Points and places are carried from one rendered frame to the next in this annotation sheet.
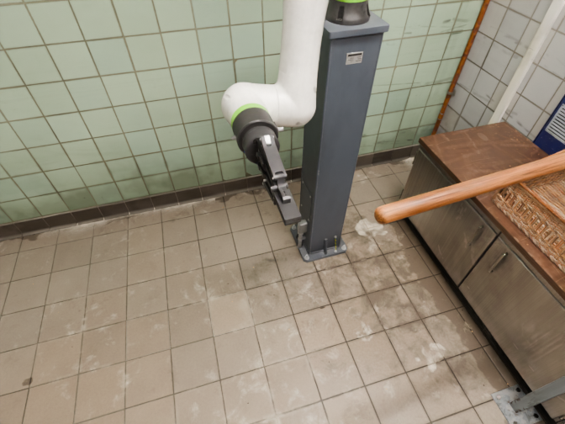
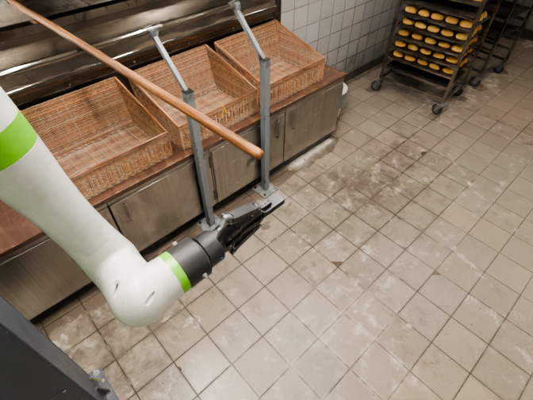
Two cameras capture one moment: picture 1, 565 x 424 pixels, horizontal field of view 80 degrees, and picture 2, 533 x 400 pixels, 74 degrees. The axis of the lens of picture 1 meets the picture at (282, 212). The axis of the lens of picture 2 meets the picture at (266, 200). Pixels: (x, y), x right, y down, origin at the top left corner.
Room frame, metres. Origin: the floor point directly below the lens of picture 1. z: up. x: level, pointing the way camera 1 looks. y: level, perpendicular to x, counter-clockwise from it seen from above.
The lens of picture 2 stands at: (0.67, 0.50, 1.78)
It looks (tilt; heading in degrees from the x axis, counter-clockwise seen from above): 47 degrees down; 243
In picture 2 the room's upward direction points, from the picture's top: straight up
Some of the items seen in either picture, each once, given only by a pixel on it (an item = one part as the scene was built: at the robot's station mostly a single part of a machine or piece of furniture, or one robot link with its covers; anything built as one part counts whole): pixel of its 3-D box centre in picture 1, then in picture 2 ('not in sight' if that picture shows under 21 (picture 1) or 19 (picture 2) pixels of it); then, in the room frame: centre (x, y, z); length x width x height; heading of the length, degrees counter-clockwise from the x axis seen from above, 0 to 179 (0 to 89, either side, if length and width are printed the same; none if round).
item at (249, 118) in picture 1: (257, 132); (189, 260); (0.63, 0.06, 1.16); 0.12 x 0.06 x 0.09; 107
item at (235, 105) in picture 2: not in sight; (195, 93); (0.20, -1.34, 0.72); 0.56 x 0.49 x 0.28; 17
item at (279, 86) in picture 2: not in sight; (270, 61); (-0.37, -1.51, 0.72); 0.56 x 0.49 x 0.28; 18
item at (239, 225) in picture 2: (272, 169); (241, 221); (0.49, 0.02, 1.17); 0.11 x 0.04 x 0.01; 17
